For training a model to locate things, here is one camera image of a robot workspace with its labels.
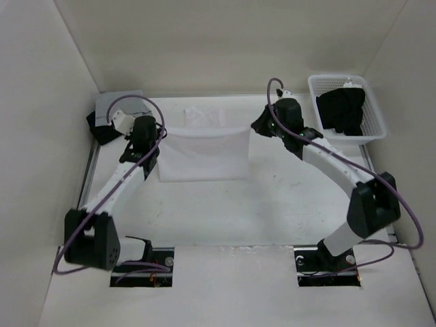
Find white tank top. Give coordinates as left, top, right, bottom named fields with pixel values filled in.
left=157, top=107, right=250, bottom=183

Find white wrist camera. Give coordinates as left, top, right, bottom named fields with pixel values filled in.
left=112, top=110, right=136, bottom=136
left=276, top=88, right=295, bottom=99

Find black tank top in basket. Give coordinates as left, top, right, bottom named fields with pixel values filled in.
left=316, top=88, right=366, bottom=136

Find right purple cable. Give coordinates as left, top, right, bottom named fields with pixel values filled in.
left=266, top=78, right=424, bottom=279

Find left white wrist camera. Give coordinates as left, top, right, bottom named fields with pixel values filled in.
left=112, top=110, right=136, bottom=136

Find white garment under basket pile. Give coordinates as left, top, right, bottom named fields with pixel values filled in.
left=343, top=78, right=362, bottom=89

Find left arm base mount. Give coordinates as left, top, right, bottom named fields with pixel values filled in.
left=110, top=247, right=175, bottom=288

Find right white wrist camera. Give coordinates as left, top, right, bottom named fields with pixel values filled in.
left=276, top=88, right=295, bottom=99

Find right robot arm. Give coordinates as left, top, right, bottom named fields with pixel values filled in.
left=251, top=98, right=400, bottom=270

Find folded grey tank top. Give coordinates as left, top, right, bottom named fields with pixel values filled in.
left=95, top=90, right=153, bottom=127

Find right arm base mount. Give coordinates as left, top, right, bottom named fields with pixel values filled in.
left=294, top=247, right=360, bottom=287

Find folded black tank top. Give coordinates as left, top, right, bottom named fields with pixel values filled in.
left=86, top=111, right=122, bottom=146

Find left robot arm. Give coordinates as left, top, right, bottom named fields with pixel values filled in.
left=61, top=116, right=164, bottom=272

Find white plastic basket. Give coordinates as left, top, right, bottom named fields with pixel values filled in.
left=307, top=74, right=387, bottom=145

